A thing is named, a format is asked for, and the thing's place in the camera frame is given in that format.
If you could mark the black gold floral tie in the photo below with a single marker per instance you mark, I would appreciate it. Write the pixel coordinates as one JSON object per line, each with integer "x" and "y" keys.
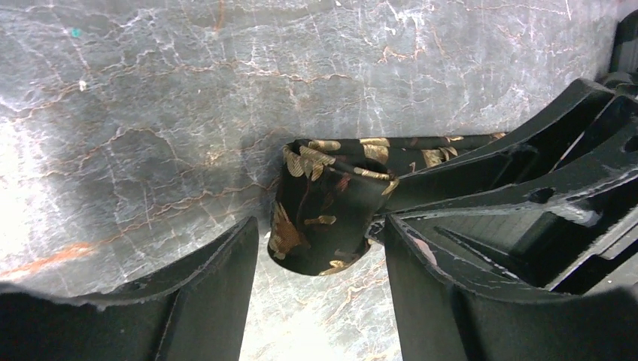
{"x": 330, "y": 190}

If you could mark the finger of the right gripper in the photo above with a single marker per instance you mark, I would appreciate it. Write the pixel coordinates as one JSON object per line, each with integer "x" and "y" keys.
{"x": 573, "y": 230}
{"x": 561, "y": 132}

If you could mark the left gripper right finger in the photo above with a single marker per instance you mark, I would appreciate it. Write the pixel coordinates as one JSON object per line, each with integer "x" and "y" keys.
{"x": 449, "y": 308}

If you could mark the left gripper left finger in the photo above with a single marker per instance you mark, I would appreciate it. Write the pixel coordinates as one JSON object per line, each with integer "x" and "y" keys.
{"x": 193, "y": 309}

